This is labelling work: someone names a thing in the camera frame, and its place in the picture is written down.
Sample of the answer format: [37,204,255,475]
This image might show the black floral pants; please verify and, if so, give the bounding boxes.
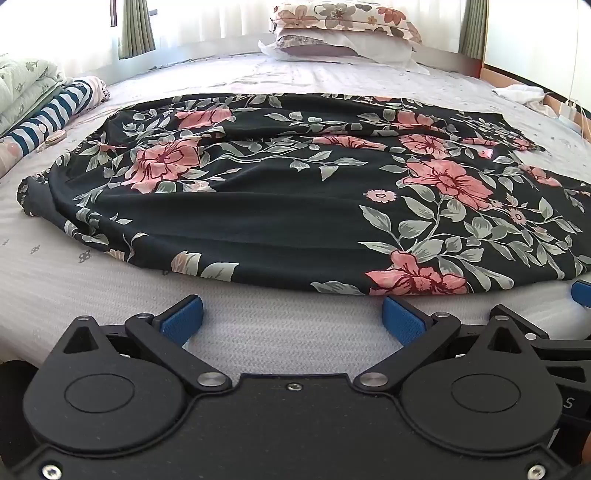
[16,92,591,297]

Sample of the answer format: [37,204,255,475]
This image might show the beige floral pillow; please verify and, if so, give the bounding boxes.
[269,2,423,45]

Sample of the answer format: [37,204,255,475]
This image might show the pale green folded quilt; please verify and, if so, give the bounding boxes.
[0,52,68,137]

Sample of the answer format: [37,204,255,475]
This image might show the white pillow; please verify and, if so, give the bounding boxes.
[257,31,431,75]

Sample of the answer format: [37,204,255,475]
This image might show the bed with grey sheet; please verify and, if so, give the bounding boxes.
[0,46,591,380]

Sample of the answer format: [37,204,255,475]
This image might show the mauve patterned pillow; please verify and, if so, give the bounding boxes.
[274,35,356,60]

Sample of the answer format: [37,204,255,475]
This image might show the navy white striped cloth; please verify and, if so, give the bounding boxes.
[0,80,94,156]

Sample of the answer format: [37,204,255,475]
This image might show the green curtain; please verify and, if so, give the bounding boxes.
[459,0,489,60]
[117,0,156,60]

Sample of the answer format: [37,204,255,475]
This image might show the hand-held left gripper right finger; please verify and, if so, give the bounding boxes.
[353,295,548,396]

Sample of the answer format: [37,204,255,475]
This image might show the white crumpled cloth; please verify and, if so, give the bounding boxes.
[492,84,546,110]

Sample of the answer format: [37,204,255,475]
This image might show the white cable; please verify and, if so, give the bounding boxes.
[558,0,591,139]

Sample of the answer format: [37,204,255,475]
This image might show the wooden bed frame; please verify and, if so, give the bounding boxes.
[480,62,591,139]

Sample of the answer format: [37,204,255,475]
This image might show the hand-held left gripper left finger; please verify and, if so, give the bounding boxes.
[55,294,233,396]

